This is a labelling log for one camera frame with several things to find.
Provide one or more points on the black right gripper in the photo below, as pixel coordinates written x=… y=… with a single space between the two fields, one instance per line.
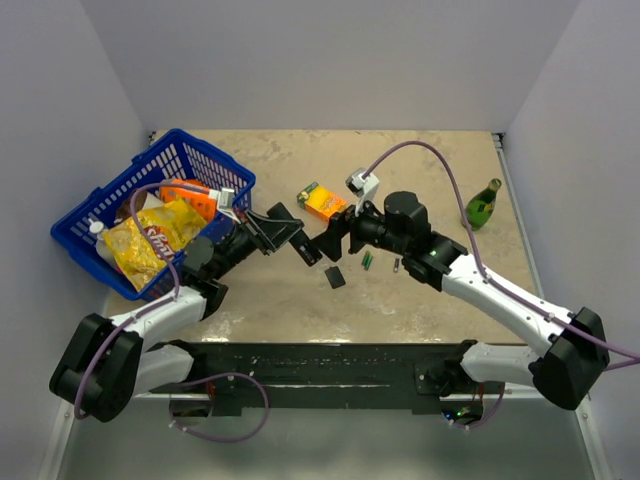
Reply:
x=330 y=242

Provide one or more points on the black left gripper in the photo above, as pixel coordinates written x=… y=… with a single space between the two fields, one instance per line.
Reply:
x=273 y=232

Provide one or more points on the brown white package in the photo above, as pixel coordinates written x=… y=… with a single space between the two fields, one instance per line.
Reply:
x=144 y=200

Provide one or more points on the black battery cover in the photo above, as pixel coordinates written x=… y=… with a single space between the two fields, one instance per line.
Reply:
x=335 y=277

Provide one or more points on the orange yellow battery pack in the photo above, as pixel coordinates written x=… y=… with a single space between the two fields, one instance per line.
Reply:
x=320 y=202

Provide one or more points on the green glass bottle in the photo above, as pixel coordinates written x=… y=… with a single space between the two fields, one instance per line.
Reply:
x=480 y=208

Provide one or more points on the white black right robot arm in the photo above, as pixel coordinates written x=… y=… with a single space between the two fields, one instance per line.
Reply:
x=562 y=355

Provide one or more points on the green battery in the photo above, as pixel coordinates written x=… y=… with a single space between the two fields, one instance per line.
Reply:
x=365 y=259
x=369 y=261

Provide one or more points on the white plastic bottle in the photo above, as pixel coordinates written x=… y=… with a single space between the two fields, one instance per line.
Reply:
x=98 y=229

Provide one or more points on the orange carton box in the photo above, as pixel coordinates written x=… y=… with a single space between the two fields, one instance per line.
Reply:
x=193 y=192

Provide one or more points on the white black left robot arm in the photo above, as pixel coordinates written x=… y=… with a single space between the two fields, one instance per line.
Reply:
x=110 y=360

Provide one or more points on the blue plastic basket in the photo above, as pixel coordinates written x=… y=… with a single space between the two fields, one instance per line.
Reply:
x=176 y=155

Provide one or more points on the yellow chips bag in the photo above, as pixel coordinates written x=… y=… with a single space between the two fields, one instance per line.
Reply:
x=168 y=229

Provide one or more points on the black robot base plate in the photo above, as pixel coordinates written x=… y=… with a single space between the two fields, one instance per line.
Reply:
x=420 y=378

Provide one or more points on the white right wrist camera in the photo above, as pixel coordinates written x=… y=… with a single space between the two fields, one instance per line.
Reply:
x=364 y=185

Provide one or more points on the black remote control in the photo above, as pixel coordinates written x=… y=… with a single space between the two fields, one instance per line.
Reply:
x=299 y=241

